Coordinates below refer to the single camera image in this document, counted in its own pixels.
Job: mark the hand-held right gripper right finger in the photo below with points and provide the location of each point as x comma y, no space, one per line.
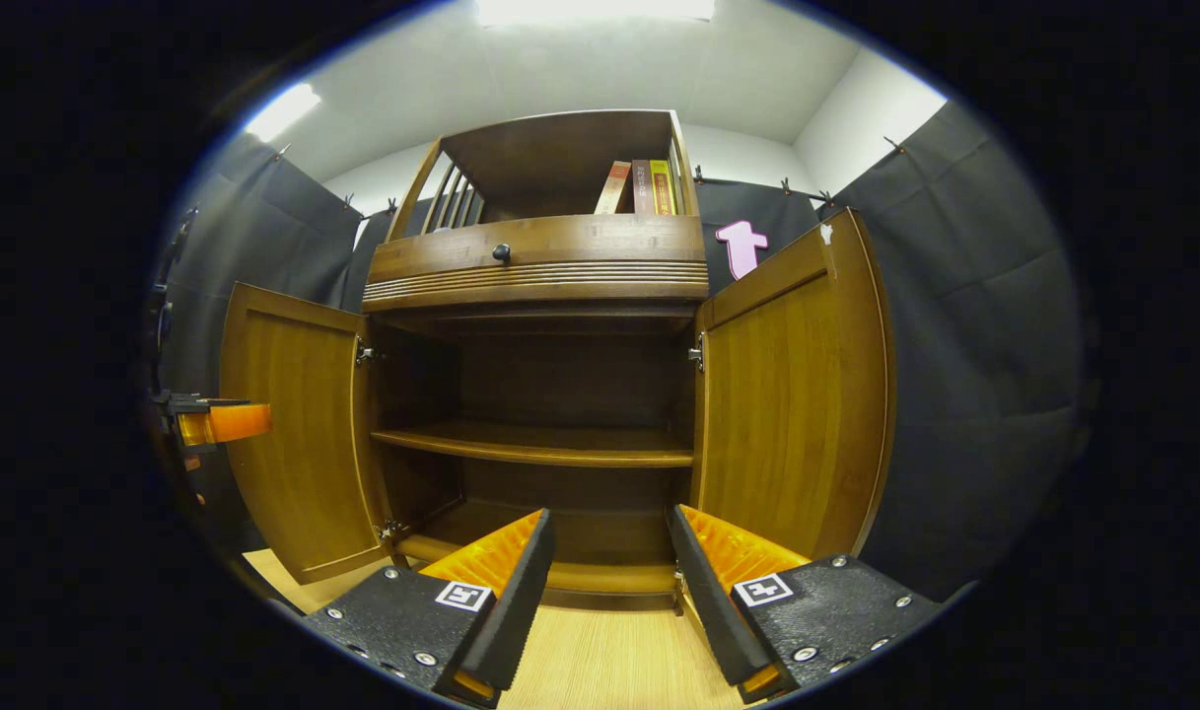
710,602

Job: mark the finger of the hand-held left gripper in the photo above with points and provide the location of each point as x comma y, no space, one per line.
223,401
235,422

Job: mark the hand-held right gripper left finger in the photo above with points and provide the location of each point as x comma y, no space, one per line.
521,602

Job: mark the wooden shoe cabinet door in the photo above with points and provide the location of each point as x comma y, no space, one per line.
304,444
797,414

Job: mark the metal door hinge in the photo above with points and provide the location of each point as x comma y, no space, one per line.
365,351
390,532
697,353

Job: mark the wooden cabinet drawer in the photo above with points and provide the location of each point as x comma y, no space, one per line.
600,247

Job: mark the wooden inner shelf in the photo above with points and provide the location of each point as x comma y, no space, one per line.
540,446

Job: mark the ceiling light panel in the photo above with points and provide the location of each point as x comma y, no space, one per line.
600,10
282,111

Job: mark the black round drawer knob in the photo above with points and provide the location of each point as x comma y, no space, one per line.
501,253

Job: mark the black backdrop cloth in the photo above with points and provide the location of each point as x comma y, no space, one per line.
984,394

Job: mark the yellow book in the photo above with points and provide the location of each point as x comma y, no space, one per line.
664,189

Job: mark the dark red book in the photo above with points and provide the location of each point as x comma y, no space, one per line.
642,187

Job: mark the beige red book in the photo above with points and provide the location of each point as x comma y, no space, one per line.
613,187

